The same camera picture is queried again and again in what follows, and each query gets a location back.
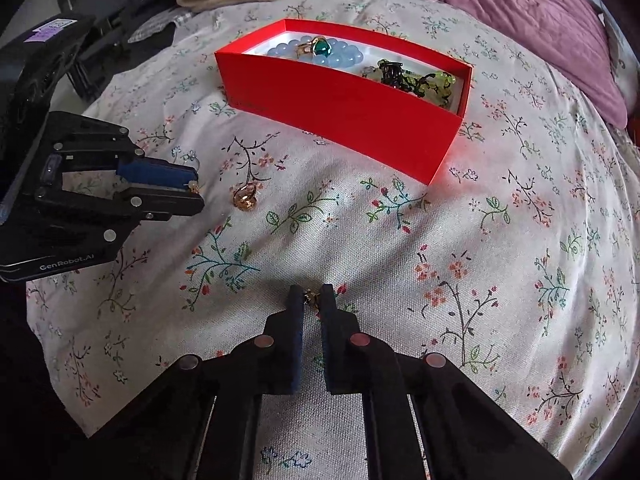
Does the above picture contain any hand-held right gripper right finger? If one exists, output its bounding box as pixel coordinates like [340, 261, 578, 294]
[320, 285, 573, 480]

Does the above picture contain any gold ring with teal stone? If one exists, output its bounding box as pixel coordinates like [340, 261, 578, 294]
[296, 36, 335, 59]

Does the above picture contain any purple pillow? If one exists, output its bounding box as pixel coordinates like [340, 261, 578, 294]
[347, 0, 628, 128]

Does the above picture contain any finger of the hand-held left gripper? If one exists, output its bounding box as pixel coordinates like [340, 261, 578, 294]
[49, 112, 199, 187]
[34, 186, 206, 252]

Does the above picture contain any green beaded bracelet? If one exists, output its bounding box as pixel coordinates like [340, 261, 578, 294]
[362, 60, 457, 108]

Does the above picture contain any grey plaid cloth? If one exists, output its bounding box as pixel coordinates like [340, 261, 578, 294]
[127, 9, 192, 44]

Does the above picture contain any light blue bead bracelet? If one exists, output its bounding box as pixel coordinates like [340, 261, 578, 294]
[266, 35, 363, 68]

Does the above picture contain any red cardboard box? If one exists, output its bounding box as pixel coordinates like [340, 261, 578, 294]
[215, 18, 475, 186]

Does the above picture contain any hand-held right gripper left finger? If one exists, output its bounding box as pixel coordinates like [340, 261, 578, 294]
[95, 285, 306, 480]

